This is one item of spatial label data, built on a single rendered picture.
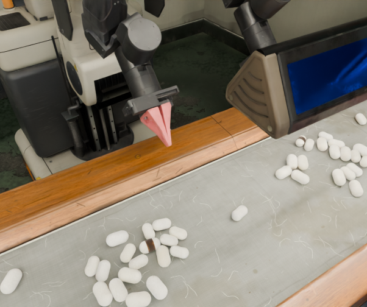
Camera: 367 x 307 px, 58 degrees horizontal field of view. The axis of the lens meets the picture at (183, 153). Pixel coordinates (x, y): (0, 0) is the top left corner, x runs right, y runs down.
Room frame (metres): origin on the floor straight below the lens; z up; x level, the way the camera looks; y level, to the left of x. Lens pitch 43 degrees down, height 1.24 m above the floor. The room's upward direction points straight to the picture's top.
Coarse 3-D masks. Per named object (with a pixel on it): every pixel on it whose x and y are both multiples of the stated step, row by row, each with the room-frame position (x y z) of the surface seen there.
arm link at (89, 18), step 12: (84, 0) 0.57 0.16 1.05; (96, 0) 0.55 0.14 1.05; (108, 0) 0.54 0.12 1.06; (120, 0) 0.57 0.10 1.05; (84, 12) 0.58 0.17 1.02; (96, 12) 0.56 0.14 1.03; (108, 12) 0.55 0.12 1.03; (120, 12) 0.58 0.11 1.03; (84, 24) 0.60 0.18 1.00; (96, 24) 0.56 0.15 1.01; (108, 24) 0.56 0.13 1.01; (108, 36) 0.57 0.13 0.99
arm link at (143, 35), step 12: (120, 24) 0.54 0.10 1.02; (132, 24) 0.53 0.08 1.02; (144, 24) 0.54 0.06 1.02; (156, 24) 0.55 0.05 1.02; (96, 36) 0.58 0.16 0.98; (120, 36) 0.55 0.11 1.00; (132, 36) 0.52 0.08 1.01; (144, 36) 0.53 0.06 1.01; (156, 36) 0.53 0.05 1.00; (96, 48) 0.58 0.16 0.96; (108, 48) 0.57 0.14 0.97; (132, 48) 0.51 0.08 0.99; (144, 48) 0.51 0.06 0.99; (156, 48) 0.52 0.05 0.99; (132, 60) 0.53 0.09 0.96; (144, 60) 0.53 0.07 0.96
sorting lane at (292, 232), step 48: (288, 144) 0.56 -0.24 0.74; (144, 192) 0.42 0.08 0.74; (192, 192) 0.42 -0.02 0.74; (240, 192) 0.42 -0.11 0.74; (288, 192) 0.42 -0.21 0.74; (336, 192) 0.42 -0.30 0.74; (48, 240) 0.31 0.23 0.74; (96, 240) 0.31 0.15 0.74; (144, 240) 0.31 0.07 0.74; (192, 240) 0.31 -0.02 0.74; (240, 240) 0.31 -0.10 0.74; (288, 240) 0.31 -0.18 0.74; (336, 240) 0.31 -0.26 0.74; (48, 288) 0.23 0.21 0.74; (144, 288) 0.23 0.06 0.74; (192, 288) 0.23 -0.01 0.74; (240, 288) 0.23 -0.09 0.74; (288, 288) 0.23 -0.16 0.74
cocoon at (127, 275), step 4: (124, 268) 0.25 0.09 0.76; (128, 268) 0.25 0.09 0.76; (120, 272) 0.24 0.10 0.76; (124, 272) 0.24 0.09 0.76; (128, 272) 0.24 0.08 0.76; (132, 272) 0.24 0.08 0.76; (136, 272) 0.24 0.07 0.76; (120, 276) 0.24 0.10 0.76; (124, 276) 0.24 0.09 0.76; (128, 276) 0.24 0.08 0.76; (132, 276) 0.24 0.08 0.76; (136, 276) 0.24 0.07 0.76; (140, 276) 0.24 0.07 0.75; (124, 280) 0.23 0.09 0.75; (128, 280) 0.23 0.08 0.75; (132, 280) 0.23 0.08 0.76; (136, 280) 0.23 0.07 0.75
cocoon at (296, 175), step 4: (292, 172) 0.46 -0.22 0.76; (296, 172) 0.45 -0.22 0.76; (300, 172) 0.45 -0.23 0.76; (292, 176) 0.45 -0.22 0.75; (296, 176) 0.45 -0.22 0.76; (300, 176) 0.44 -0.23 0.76; (304, 176) 0.44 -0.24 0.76; (296, 180) 0.44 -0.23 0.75; (300, 180) 0.44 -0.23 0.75; (304, 180) 0.43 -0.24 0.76; (308, 180) 0.44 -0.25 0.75; (304, 184) 0.43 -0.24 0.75
